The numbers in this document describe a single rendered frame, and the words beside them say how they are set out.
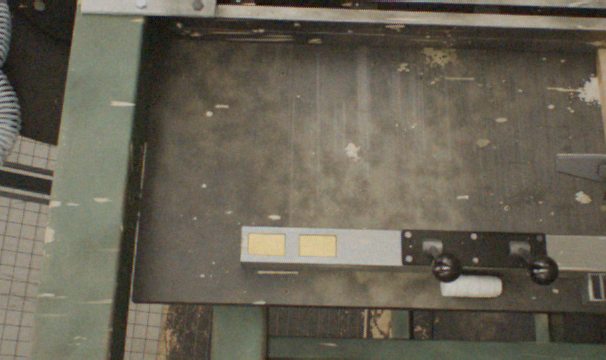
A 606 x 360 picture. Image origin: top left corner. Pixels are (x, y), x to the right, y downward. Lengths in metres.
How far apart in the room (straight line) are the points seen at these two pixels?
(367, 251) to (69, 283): 0.39
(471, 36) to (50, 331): 0.74
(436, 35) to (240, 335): 0.54
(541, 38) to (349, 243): 0.45
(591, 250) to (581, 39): 0.33
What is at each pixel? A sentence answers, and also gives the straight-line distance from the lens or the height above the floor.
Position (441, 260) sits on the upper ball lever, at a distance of 0.97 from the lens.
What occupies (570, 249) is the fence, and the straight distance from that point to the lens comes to 1.15.
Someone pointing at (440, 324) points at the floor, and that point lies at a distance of 3.32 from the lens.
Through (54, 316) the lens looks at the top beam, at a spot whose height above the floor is 1.94.
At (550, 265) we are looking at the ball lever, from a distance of 1.00.
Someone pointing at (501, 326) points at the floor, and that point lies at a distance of 3.07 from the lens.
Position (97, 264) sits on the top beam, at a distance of 1.03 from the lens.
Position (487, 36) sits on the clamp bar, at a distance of 1.24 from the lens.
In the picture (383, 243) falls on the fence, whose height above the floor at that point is 1.55.
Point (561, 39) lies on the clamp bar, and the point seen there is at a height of 1.31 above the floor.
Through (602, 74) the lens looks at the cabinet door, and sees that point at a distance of 1.30.
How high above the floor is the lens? 2.20
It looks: 30 degrees down
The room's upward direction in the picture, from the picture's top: 77 degrees counter-clockwise
